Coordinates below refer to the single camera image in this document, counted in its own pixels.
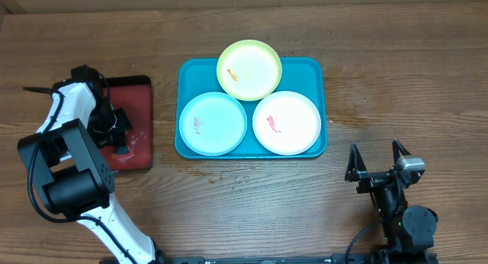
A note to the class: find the white pink plate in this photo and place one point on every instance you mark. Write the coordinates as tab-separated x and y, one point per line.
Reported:
286	123

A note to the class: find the yellow-green plate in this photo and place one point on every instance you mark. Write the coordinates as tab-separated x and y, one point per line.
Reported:
249	70

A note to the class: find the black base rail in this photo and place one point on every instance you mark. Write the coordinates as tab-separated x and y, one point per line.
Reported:
337	258

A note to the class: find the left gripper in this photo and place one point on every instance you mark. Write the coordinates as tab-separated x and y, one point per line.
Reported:
99	138

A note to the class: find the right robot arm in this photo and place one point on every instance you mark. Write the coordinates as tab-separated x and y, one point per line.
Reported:
408	230

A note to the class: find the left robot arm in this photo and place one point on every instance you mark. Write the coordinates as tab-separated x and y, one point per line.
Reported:
68	179

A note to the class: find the red black small tray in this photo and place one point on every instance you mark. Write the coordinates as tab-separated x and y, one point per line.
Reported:
134	95

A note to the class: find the light blue plate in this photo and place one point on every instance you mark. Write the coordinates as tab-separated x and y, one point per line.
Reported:
212	124

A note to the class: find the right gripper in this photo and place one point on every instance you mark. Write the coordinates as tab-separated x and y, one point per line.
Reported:
355	172

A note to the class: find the teal plastic tray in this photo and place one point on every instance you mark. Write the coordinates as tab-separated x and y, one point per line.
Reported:
303	75

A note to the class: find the red green sponge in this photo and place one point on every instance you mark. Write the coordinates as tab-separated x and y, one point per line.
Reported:
123	151

